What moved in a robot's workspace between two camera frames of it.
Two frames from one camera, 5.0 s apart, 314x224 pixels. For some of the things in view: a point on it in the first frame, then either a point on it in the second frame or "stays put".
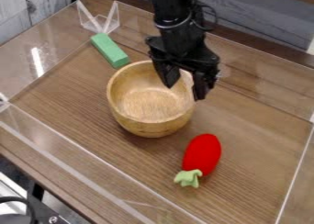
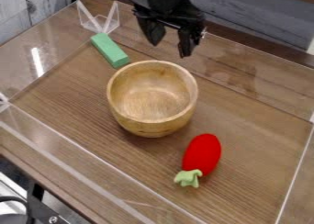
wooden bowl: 148,108 stays put
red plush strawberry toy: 201,156 stays put
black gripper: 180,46 -> 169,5
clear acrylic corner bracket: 98,24 stays put
